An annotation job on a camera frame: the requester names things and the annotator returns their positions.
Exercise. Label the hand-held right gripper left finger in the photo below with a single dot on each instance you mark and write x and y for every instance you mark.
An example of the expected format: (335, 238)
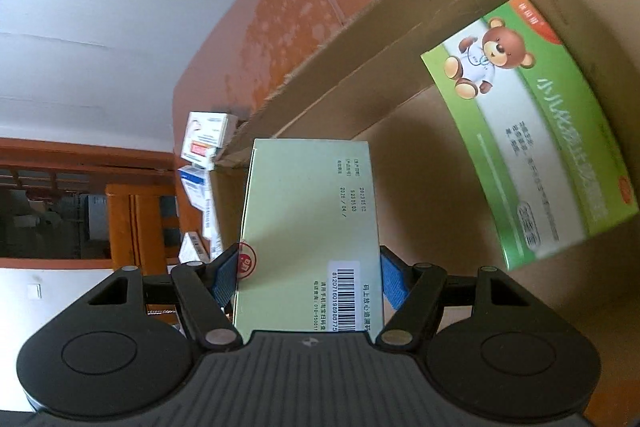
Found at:
(227, 277)

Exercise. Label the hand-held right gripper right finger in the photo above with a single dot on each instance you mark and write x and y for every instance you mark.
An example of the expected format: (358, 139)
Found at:
(394, 279)

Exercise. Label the pale green medicine box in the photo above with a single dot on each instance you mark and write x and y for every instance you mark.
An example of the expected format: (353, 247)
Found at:
(300, 232)

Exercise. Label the cardboard box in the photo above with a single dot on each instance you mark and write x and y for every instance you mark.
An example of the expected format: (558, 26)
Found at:
(425, 182)

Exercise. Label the white red medicine box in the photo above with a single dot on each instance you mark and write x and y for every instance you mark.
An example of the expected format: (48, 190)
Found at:
(205, 137)

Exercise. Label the green bear medicine box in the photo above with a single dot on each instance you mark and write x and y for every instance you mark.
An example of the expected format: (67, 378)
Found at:
(525, 107)

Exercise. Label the white barcode medicine box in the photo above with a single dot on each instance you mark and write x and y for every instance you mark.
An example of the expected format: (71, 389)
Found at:
(192, 249)

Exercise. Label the small white medicine box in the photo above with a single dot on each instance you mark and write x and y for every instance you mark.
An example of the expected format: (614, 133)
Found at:
(212, 227)

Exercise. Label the wooden door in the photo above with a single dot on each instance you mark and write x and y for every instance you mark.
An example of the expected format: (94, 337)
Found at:
(50, 207)

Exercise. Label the white wall switch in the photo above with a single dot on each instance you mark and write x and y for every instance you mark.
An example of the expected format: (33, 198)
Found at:
(36, 292)

